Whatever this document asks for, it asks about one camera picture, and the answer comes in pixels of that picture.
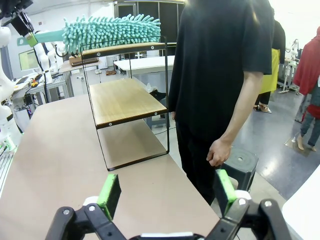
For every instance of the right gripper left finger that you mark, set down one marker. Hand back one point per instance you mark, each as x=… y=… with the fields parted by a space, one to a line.
x=111 y=197

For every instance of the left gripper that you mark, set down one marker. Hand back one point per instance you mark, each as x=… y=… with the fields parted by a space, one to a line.
x=22 y=25

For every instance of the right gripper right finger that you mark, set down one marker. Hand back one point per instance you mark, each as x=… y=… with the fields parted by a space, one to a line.
x=222 y=195

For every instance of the teal microfiber duster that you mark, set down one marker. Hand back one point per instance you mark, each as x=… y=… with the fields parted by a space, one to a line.
x=112 y=32

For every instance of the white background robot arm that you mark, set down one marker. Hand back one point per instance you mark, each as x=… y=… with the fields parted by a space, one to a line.
x=42 y=62
x=53 y=58
x=295 y=48

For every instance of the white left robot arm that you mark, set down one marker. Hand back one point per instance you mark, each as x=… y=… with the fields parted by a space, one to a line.
x=3 y=82

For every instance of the person's left forearm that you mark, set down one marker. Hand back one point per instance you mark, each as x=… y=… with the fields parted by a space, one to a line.
x=237 y=115

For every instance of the two-tier wooden shelf rack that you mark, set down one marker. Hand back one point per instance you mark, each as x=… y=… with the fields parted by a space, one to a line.
x=130 y=120

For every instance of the wooden shelf board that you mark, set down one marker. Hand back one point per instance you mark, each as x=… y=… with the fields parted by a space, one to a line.
x=125 y=100
x=120 y=48

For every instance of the person's left hand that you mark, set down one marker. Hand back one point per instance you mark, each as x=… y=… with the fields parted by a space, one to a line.
x=220 y=152

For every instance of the computer monitor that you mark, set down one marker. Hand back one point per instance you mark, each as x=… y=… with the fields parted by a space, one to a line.
x=27 y=60

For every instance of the dark grey plastic stool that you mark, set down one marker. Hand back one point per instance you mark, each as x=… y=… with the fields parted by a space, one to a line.
x=242 y=170

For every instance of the wooden background table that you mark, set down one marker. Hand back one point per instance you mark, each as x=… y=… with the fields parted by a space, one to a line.
x=65 y=68

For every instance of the yellow emergency stop box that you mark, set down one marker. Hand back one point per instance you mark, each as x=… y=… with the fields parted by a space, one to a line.
x=34 y=83

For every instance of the brown wooden box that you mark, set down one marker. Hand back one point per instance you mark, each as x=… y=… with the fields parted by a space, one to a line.
x=82 y=62

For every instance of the black electronics box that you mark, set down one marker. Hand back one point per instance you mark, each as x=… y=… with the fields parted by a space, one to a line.
x=28 y=98

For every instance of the brown bag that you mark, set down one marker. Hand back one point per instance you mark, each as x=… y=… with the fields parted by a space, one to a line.
x=110 y=72

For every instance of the large white table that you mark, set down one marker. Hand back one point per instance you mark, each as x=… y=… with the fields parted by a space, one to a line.
x=305 y=220

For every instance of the black bag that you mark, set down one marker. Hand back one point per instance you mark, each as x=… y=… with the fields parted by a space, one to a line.
x=160 y=95

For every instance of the small white table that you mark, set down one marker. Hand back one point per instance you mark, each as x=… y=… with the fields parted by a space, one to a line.
x=145 y=63

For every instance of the bystander in yellow apron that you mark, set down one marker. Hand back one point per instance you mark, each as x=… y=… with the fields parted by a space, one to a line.
x=271 y=75

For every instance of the person in black t-shirt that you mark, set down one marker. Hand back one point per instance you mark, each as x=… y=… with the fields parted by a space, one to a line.
x=220 y=50

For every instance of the bystander in dark trousers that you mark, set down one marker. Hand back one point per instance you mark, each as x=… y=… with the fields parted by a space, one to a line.
x=307 y=70

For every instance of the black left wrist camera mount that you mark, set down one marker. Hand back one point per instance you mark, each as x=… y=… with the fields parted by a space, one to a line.
x=15 y=7

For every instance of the aluminium frame bench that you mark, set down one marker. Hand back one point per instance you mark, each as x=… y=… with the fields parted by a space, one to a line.
x=60 y=82

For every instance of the aluminium profile base plate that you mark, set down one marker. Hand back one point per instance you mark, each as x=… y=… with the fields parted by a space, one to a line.
x=5 y=170

